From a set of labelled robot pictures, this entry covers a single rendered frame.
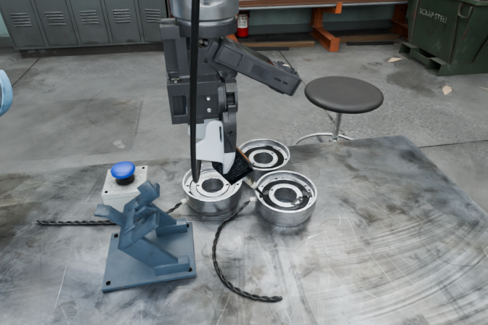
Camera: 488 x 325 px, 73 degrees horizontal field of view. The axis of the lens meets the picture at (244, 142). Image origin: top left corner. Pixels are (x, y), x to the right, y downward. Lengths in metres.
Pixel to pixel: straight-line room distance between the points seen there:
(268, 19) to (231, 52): 4.04
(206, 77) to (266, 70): 0.07
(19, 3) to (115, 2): 0.88
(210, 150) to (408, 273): 0.34
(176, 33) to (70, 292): 0.37
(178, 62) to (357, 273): 0.38
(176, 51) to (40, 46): 3.75
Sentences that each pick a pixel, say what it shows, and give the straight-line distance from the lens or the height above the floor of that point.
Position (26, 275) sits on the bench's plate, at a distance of 0.60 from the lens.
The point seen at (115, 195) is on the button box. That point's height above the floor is 0.84.
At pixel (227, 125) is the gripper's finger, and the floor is 1.02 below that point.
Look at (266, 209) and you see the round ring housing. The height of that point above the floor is 0.83.
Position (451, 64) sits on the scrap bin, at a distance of 3.66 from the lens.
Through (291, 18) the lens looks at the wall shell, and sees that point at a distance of 4.50.
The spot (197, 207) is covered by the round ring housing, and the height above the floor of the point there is 0.82.
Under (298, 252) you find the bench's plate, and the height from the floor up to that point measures 0.80.
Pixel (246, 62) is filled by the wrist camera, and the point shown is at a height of 1.09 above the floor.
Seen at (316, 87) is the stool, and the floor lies 0.62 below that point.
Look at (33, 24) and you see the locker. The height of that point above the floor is 0.35.
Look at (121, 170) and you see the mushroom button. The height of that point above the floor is 0.87.
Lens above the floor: 1.22
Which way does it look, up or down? 34 degrees down
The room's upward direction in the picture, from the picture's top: straight up
